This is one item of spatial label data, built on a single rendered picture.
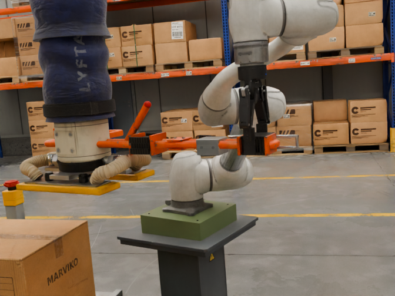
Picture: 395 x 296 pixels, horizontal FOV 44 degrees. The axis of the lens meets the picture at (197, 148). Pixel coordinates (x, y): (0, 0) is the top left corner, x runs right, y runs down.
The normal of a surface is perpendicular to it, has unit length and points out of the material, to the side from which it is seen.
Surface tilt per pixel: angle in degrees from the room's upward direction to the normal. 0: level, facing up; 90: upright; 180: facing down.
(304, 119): 89
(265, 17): 92
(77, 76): 76
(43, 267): 90
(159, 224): 90
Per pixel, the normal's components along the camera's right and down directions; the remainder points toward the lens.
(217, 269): 0.84, 0.01
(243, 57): -0.48, 0.16
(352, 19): -0.25, 0.19
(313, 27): 0.23, 0.69
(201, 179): 0.24, 0.10
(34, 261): 0.96, -0.03
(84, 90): 0.51, 0.05
